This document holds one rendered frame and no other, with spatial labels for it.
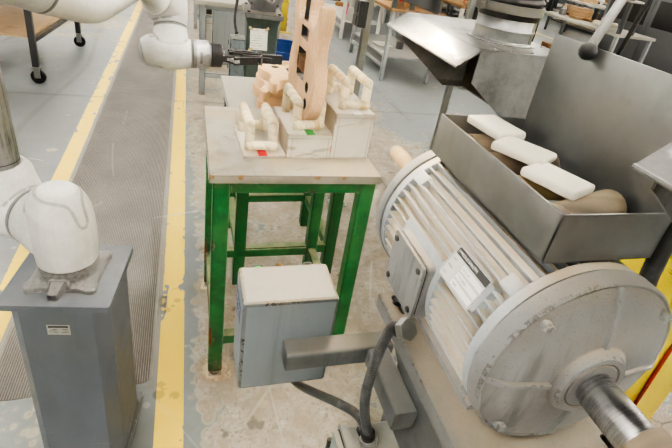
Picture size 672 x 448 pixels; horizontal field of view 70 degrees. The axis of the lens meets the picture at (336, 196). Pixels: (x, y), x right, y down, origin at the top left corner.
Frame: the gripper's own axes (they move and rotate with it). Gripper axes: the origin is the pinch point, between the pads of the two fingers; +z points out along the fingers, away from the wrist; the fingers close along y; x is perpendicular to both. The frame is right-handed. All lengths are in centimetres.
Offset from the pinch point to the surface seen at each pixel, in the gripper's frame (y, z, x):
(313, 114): 15.5, 12.2, -13.2
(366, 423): 119, -6, -24
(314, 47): 13.3, 10.3, 8.2
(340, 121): 14.1, 22.7, -16.0
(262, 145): 11.6, -3.2, -26.6
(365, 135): 14.2, 33.1, -21.1
